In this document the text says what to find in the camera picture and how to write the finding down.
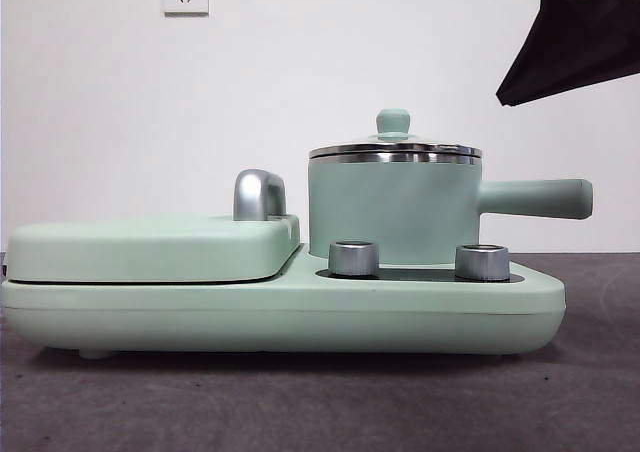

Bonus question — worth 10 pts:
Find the glass lid with green knob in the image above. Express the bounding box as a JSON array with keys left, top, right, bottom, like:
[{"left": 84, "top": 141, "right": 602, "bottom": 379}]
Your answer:
[{"left": 307, "top": 109, "right": 484, "bottom": 159}]

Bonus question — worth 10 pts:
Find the silver control knob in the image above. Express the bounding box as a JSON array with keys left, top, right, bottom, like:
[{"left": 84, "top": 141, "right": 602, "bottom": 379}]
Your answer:
[
  {"left": 327, "top": 240, "right": 380, "bottom": 277},
  {"left": 453, "top": 244, "right": 511, "bottom": 280}
]

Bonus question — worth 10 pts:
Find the mint green breakfast machine base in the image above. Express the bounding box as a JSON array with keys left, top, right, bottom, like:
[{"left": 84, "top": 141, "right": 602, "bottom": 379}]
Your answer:
[{"left": 0, "top": 244, "right": 567, "bottom": 361}]

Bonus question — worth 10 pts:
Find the mint green hinged griddle cover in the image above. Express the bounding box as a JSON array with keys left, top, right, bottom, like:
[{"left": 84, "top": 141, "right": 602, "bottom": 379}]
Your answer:
[{"left": 4, "top": 213, "right": 302, "bottom": 284}]

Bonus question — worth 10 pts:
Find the mint green pot with handle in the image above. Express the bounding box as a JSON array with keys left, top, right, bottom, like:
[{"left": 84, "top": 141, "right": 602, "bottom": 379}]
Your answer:
[{"left": 306, "top": 150, "right": 595, "bottom": 268}]

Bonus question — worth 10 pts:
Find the silver griddle cover handle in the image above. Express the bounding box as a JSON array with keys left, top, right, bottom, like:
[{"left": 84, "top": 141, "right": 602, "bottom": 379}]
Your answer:
[{"left": 231, "top": 169, "right": 288, "bottom": 222}]

